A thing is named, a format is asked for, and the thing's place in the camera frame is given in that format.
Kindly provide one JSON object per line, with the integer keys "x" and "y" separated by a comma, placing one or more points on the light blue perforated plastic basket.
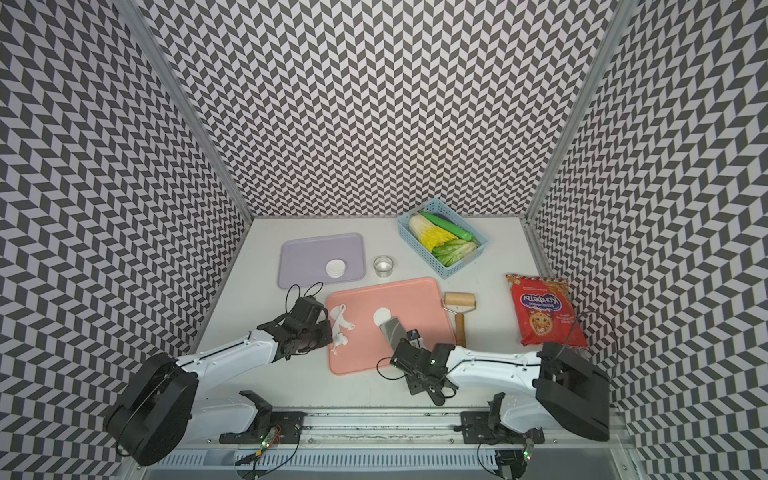
{"x": 438, "y": 207}

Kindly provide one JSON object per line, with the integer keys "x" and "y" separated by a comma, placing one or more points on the yellow napa cabbage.
{"x": 428, "y": 234}

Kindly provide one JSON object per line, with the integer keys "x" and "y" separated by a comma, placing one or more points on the purple plastic tray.
{"x": 302, "y": 261}

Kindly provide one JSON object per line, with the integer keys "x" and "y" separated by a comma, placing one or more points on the white dough piece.
{"x": 340, "y": 326}

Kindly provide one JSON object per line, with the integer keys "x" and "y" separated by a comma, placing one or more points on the pink cutting board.
{"x": 417, "y": 303}

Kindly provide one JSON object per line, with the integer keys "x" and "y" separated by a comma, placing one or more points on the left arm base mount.
{"x": 267, "y": 426}

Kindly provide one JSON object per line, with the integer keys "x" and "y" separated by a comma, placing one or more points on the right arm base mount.
{"x": 485, "y": 427}

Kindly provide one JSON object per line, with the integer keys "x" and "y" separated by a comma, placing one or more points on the round cut white wrapper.
{"x": 381, "y": 316}

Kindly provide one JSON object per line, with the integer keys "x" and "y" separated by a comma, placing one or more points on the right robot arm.
{"x": 552, "y": 387}

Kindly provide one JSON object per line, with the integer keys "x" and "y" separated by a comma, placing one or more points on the red snack bag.
{"x": 544, "y": 311}

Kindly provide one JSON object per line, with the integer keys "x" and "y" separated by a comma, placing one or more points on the wooden rolling pin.
{"x": 459, "y": 304}

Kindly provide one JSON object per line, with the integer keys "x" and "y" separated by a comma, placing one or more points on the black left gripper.
{"x": 327, "y": 336}

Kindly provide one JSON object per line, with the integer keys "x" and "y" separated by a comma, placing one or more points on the green lettuce leaves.
{"x": 453, "y": 251}

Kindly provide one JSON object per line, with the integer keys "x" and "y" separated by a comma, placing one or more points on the stack of white dumpling wrappers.
{"x": 335, "y": 268}

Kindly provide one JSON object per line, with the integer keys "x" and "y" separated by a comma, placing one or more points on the metal rectangular dough scraper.
{"x": 395, "y": 333}

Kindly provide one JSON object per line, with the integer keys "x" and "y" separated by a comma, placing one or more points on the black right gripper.
{"x": 415, "y": 387}

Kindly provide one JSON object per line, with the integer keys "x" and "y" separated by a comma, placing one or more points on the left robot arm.
{"x": 167, "y": 402}

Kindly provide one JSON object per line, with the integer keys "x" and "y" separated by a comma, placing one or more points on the metal base rail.
{"x": 378, "y": 440}

